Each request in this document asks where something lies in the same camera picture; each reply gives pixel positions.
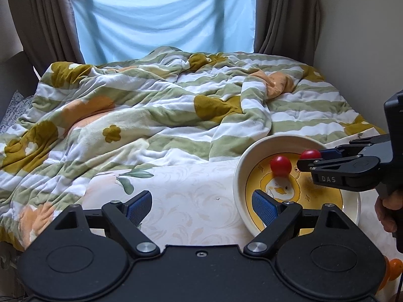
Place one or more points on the floral striped quilt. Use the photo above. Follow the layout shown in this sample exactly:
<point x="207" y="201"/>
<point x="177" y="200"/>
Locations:
<point x="165" y="109"/>

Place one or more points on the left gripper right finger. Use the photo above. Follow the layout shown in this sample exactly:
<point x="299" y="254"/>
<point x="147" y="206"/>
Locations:
<point x="280" y="220"/>

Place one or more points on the grey bed headboard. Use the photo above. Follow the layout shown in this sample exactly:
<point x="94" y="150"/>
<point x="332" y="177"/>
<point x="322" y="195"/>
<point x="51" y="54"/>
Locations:
<point x="17" y="74"/>

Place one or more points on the red cherry tomato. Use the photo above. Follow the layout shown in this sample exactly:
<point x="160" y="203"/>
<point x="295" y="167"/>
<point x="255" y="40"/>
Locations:
<point x="310" y="154"/>
<point x="281" y="166"/>

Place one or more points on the left brown curtain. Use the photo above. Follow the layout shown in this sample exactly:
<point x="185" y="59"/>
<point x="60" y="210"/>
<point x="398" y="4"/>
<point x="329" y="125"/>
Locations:
<point x="47" y="31"/>

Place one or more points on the person's right hand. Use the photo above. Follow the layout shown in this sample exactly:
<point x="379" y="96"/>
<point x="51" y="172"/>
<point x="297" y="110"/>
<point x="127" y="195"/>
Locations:
<point x="384" y="207"/>

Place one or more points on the floral white tablecloth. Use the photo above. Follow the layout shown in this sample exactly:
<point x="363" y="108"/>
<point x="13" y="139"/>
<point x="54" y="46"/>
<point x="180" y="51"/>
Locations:
<point x="193" y="204"/>

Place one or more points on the light blue window sheet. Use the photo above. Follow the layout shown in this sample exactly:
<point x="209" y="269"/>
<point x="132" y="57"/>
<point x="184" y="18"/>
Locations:
<point x="118" y="30"/>

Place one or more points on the patterned grey pillow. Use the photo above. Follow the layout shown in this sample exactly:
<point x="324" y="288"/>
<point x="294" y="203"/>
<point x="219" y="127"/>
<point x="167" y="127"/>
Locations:
<point x="17" y="107"/>

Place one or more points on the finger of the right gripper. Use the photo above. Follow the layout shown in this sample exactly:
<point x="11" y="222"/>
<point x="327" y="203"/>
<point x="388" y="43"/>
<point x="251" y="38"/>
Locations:
<point x="370" y="140"/>
<point x="339" y="153"/>

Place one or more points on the small mandarin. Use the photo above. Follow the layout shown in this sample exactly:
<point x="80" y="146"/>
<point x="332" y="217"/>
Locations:
<point x="393" y="270"/>

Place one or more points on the cream bowl with yellow cartoon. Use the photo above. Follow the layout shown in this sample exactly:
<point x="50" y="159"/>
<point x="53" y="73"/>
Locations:
<point x="254" y="172"/>

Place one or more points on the right brown curtain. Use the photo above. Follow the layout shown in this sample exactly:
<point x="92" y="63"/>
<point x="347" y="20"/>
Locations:
<point x="288" y="28"/>

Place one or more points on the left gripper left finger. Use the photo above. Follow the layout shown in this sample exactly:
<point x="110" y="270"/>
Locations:
<point x="123" y="220"/>

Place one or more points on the brown curtain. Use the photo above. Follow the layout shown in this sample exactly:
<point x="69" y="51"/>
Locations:
<point x="288" y="28"/>
<point x="47" y="31"/>

